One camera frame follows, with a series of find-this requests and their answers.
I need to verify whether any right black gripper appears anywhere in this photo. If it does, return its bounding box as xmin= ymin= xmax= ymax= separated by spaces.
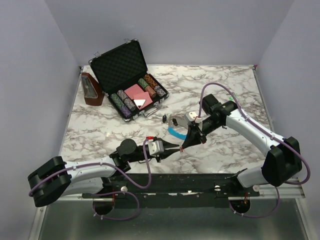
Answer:
xmin=181 ymin=116 xmax=222 ymax=149

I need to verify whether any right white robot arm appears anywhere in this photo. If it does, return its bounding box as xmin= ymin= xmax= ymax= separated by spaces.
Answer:
xmin=182 ymin=94 xmax=302 ymax=196

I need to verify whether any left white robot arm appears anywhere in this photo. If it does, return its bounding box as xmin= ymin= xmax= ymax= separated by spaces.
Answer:
xmin=27 ymin=136 xmax=181 ymax=208

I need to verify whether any blue silver carabiner keyring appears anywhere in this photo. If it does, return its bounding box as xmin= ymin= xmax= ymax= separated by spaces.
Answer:
xmin=166 ymin=114 xmax=188 ymax=140

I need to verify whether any black key fob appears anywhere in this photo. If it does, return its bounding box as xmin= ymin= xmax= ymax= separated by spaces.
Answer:
xmin=162 ymin=115 xmax=167 ymax=123

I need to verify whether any green key tag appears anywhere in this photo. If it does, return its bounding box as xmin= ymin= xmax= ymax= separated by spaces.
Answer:
xmin=229 ymin=94 xmax=237 ymax=101

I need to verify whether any white dealer button card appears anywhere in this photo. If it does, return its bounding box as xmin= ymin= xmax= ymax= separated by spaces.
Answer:
xmin=133 ymin=99 xmax=146 ymax=110

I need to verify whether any red playing card deck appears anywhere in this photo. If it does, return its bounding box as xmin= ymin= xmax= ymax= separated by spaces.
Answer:
xmin=124 ymin=84 xmax=153 ymax=110

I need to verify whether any black poker chip case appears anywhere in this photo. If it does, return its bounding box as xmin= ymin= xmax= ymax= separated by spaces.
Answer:
xmin=88 ymin=39 xmax=169 ymax=122

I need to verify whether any brown wooden metronome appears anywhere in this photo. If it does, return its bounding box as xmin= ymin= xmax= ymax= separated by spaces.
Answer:
xmin=80 ymin=72 xmax=104 ymax=106

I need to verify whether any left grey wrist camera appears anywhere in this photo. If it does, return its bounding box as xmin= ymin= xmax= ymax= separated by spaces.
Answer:
xmin=148 ymin=140 xmax=164 ymax=156

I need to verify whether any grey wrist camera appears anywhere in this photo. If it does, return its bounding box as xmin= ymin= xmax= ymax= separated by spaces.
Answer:
xmin=148 ymin=140 xmax=164 ymax=156
xmin=184 ymin=111 xmax=202 ymax=124

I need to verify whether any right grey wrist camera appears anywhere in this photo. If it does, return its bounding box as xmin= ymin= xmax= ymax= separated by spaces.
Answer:
xmin=184 ymin=111 xmax=202 ymax=124

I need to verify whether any black mounting rail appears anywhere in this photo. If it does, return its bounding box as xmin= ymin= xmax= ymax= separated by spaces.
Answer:
xmin=82 ymin=173 xmax=260 ymax=214

